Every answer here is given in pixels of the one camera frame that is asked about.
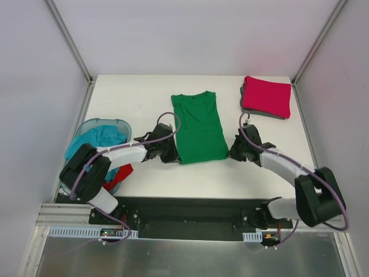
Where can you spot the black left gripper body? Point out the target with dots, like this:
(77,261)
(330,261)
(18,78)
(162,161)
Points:
(169,152)

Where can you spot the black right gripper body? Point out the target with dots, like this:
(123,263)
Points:
(236,150)

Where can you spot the green t shirt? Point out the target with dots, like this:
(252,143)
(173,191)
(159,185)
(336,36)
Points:
(200,137)

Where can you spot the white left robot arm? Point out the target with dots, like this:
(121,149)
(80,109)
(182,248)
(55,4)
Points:
(85,173)

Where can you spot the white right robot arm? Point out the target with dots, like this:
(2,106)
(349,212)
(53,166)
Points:
(317,199)

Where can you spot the folded grey t shirt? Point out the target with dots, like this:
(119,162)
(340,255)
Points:
(276,115)

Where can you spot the red t shirt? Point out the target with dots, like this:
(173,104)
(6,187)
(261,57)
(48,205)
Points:
(122,173)

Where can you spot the folded magenta t shirt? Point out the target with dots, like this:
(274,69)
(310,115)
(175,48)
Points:
(268,96)

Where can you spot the teal t shirt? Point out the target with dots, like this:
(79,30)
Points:
(101,136)

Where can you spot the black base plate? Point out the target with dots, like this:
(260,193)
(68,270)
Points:
(183,218)

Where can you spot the right white cable duct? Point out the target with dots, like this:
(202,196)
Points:
(253,237)

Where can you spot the white cable duct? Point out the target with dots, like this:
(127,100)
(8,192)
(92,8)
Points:
(91,232)
(253,237)

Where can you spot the aluminium front rail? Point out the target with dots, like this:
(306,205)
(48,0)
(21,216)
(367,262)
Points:
(52,214)

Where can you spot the left white cable duct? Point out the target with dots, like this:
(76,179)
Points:
(91,232)

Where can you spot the right aluminium frame post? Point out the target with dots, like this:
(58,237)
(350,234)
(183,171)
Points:
(328,25)

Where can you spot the aluminium frame post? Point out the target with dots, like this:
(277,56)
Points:
(66,36)
(328,25)

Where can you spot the left aluminium frame post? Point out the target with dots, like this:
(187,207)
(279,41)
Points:
(66,36)

